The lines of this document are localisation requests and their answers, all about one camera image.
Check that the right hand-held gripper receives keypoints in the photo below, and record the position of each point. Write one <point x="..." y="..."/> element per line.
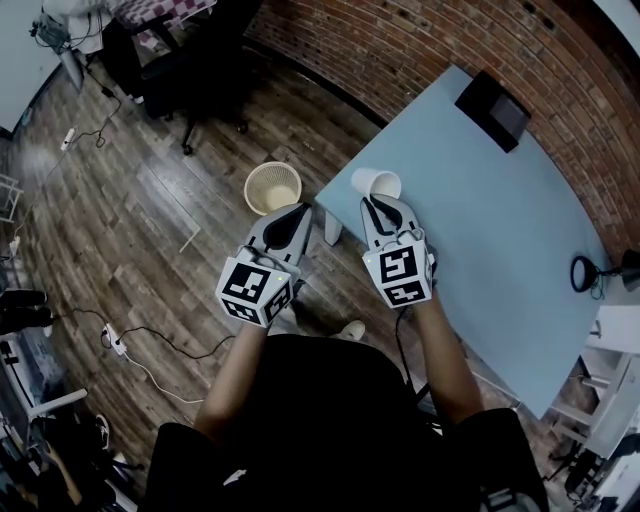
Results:
<point x="400" y="272"/>

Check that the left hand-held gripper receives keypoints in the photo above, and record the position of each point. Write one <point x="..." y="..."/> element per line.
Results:
<point x="247" y="287"/>

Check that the white paper cup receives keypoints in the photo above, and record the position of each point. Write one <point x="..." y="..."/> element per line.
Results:
<point x="372" y="181"/>

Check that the cream mesh waste basket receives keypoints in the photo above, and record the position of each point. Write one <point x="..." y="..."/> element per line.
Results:
<point x="272" y="187"/>

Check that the person's right forearm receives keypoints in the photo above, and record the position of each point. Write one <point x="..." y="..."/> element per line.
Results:
<point x="447" y="360"/>

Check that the person's left forearm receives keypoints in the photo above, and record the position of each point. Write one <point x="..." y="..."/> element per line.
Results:
<point x="230" y="380"/>

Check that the light blue table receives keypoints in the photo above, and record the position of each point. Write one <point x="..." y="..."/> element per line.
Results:
<point x="475" y="225"/>

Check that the black box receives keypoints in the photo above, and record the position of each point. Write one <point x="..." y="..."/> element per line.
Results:
<point x="487" y="107"/>

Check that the person's black shirt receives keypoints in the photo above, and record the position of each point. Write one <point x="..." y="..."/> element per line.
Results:
<point x="325" y="425"/>

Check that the white power strip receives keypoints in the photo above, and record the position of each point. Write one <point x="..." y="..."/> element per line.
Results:
<point x="115" y="341"/>
<point x="69" y="139"/>

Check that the black office chair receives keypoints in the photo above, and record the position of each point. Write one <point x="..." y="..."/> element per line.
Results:
<point x="170" y="70"/>

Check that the black desk lamp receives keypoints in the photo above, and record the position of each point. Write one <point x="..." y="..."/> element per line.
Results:
<point x="631" y="272"/>

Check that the checkered tablecloth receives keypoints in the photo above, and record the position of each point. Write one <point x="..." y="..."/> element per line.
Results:
<point x="165" y="10"/>

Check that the white desk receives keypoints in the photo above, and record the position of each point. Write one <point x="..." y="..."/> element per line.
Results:
<point x="612" y="380"/>

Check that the white table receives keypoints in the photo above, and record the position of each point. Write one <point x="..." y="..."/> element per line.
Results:
<point x="25" y="60"/>

